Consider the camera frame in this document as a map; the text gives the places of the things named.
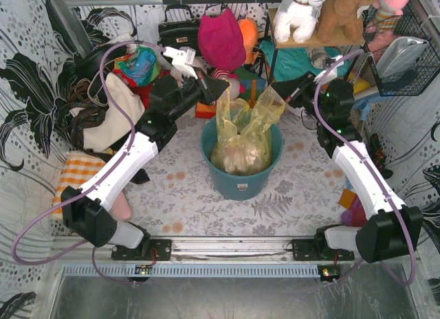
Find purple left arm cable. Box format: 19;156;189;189
10;41;169;285

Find brown teddy bear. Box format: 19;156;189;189
316;0;377;43

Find orange checkered towel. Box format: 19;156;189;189
52;151;105;206

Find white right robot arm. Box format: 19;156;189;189
271;72;423;263

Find pink doll striped hat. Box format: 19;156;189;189
210;69;245;101

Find pink plush toy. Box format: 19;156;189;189
371;0;409;30

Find pink cylinder case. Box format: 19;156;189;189
109;192;133;221

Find rainbow striped bag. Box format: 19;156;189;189
195;67;267;120

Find black round hat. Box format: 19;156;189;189
74;44;127;80

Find teal folded cloth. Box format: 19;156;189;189
260;41;350;82

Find colorful printed cloth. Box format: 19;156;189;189
113;47;161;88

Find silver pouch in basket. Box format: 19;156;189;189
376;36;429;78

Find magenta cloth bag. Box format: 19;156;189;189
198;8;246;72

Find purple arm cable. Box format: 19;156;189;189
10;41;169;285
312;49;419;287

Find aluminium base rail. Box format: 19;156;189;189
51;234;422;282

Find white plush dog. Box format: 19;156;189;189
274;0;326;43

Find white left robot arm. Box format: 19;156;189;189
61;70;230;255

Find yellow trash bag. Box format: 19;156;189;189
210;86;285;176

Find striped colourful sock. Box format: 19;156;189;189
338;189;367;227

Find black handbag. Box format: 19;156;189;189
157;4;201;56

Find black wire basket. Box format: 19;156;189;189
363;5;439;97

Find cream canvas tote bag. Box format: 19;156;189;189
69;73;145;153

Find teal trash bin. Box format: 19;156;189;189
199;118;285;201

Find orange plush toy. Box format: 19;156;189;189
238;18;259;65

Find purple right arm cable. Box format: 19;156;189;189
312;49;419;287

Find wooden shelf rack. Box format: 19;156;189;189
263;8;365;85

